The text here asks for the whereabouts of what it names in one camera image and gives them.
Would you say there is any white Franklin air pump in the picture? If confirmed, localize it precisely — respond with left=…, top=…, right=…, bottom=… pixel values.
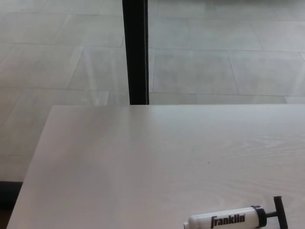
left=183, top=196, right=289, bottom=229

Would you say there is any black vertical window post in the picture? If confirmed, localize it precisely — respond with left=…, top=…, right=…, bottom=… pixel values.
left=122, top=0, right=150, bottom=106

